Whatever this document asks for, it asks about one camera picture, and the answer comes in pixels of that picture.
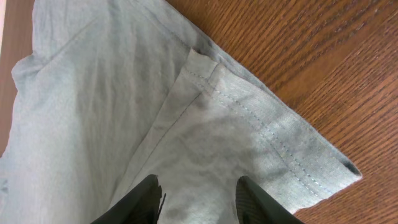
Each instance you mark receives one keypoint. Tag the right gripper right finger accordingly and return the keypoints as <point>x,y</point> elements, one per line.
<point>255,206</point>

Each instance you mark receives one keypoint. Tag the light blue t-shirt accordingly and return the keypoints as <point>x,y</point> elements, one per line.
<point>115,91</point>

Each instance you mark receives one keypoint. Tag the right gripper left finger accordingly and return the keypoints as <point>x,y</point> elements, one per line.
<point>141,205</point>

